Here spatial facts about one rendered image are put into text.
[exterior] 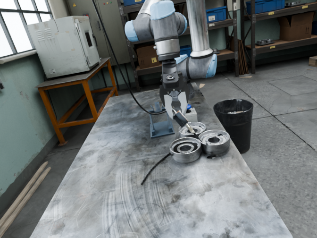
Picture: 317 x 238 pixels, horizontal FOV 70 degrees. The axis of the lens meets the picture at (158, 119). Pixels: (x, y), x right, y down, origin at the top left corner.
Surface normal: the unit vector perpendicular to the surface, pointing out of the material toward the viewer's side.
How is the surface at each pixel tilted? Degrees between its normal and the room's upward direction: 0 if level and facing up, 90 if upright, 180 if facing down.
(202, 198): 0
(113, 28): 90
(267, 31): 90
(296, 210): 0
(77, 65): 89
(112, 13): 90
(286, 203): 0
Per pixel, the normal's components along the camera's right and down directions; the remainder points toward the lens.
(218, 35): 0.01, 0.40
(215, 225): -0.18, -0.90
